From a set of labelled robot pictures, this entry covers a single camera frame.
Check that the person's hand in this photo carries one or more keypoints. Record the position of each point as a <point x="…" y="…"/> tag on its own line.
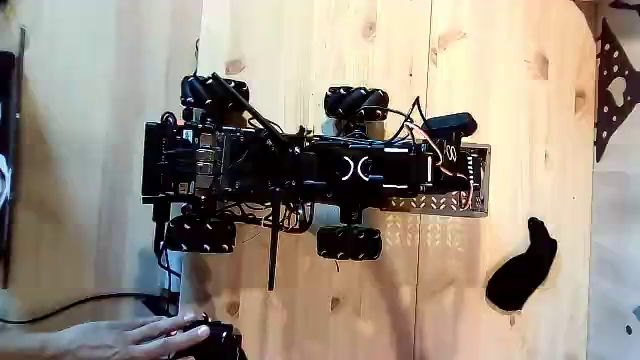
<point x="130" y="340"/>

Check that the black omni wheel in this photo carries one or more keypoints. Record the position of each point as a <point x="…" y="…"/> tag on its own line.
<point x="200" y="235"/>
<point x="350" y="242"/>
<point x="355" y="102"/>
<point x="220" y="95"/>

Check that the black antenna rod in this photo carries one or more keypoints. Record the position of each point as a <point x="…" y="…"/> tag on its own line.
<point x="273" y="240"/>
<point x="245" y="107"/>

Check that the black sock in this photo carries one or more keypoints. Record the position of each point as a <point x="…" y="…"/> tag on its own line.
<point x="520" y="275"/>

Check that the black mobile robot chassis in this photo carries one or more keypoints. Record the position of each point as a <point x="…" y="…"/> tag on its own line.
<point x="230" y="165"/>

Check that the black leader arm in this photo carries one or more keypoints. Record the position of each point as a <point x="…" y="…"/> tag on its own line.
<point x="220" y="342"/>

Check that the black monitor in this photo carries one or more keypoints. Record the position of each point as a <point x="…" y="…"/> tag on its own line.
<point x="7" y="175"/>

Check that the black perforated fabric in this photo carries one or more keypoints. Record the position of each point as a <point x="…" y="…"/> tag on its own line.
<point x="607" y="100"/>

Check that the black oval camera box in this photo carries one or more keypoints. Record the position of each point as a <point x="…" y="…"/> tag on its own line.
<point x="452" y="125"/>

